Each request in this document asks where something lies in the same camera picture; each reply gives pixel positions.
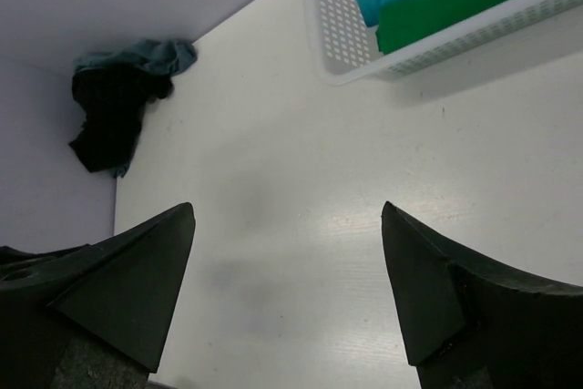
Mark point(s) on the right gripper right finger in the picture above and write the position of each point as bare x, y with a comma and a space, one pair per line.
469, 321

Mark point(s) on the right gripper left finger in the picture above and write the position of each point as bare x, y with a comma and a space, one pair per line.
94, 316

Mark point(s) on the black t-shirt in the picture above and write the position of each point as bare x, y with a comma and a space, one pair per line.
114, 99

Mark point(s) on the grey-blue t-shirt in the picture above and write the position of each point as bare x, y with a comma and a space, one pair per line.
171, 57

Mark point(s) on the white plastic basket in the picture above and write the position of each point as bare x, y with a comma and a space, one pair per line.
354, 39

